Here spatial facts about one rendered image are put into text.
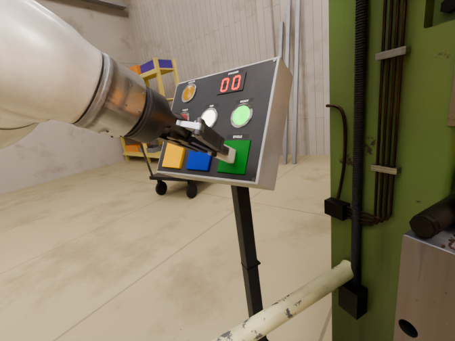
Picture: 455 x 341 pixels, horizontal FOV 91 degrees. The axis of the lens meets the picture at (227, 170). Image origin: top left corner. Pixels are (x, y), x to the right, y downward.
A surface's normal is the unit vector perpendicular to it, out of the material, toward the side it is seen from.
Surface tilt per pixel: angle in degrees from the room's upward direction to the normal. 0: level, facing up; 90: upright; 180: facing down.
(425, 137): 90
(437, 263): 90
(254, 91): 60
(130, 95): 90
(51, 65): 105
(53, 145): 90
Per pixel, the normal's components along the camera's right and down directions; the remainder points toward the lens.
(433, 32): -0.88, 0.24
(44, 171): 0.78, 0.07
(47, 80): 0.65, 0.54
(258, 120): -0.59, -0.22
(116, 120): 0.44, 0.71
